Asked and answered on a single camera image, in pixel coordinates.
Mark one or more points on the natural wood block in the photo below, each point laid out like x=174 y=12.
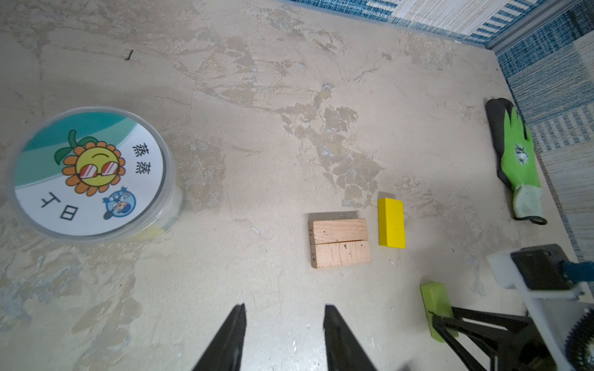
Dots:
x=337 y=231
x=340 y=254

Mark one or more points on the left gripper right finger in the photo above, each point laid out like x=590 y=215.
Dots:
x=343 y=351

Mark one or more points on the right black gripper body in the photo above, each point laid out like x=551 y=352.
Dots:
x=523 y=350

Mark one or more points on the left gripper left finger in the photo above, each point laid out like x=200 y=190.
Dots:
x=226 y=348

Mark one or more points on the round sunflower label jar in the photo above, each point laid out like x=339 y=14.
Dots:
x=96 y=175

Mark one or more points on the yellow wood block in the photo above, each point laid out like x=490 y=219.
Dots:
x=391 y=223

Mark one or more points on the green black work glove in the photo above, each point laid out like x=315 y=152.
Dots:
x=518 y=165

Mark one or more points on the light green rectangular block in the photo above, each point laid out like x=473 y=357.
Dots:
x=436 y=302

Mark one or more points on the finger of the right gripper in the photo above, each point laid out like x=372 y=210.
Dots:
x=514 y=323
x=483 y=335

